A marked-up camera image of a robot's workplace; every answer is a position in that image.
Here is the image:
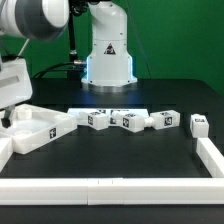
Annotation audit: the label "white left fence bar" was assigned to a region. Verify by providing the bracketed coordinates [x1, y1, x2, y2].
[0, 138, 13, 172]

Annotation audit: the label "white tag sheet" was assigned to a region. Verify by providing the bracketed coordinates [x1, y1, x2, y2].
[68, 108, 149, 126]

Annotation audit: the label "black camera pole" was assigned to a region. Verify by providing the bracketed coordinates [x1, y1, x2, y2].
[67, 0, 87, 81]

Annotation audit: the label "white fence bar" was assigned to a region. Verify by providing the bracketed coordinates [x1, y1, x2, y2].
[196, 138, 224, 178]
[0, 138, 13, 172]
[0, 178, 224, 205]

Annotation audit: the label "white front fence bar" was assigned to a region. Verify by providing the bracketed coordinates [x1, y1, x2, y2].
[0, 178, 224, 205]

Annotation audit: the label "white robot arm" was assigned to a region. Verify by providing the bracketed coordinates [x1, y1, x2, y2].
[0, 0, 137, 128]

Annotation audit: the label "white square table top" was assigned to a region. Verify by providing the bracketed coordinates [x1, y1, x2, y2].
[0, 104, 77, 154]

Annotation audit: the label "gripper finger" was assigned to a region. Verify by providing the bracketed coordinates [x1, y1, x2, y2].
[1, 105, 15, 128]

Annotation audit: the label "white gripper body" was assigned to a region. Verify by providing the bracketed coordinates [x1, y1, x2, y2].
[0, 59, 32, 109]

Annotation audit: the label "black cables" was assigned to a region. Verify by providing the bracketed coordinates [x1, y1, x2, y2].
[31, 61, 88, 80]

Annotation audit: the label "white right fence bar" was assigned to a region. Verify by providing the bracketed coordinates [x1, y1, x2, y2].
[196, 138, 224, 178]

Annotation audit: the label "white cable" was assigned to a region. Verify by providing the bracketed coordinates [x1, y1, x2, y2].
[16, 39, 30, 58]

